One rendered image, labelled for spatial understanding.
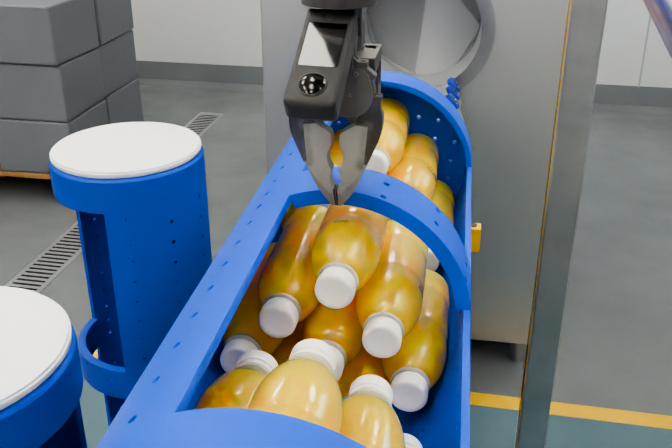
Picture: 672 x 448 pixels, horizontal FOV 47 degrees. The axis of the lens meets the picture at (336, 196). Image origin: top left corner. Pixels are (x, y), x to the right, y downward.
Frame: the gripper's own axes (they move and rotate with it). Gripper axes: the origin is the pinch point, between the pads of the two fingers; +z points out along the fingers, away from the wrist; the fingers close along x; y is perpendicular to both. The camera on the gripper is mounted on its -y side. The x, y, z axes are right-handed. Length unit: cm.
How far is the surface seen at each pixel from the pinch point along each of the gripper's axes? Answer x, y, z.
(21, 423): 31.4, -11.6, 23.1
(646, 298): -86, 197, 122
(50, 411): 30.1, -8.2, 24.2
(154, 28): 200, 447, 82
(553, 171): -30, 73, 25
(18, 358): 34.5, -5.6, 19.6
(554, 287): -33, 73, 50
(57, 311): 34.9, 4.0, 19.5
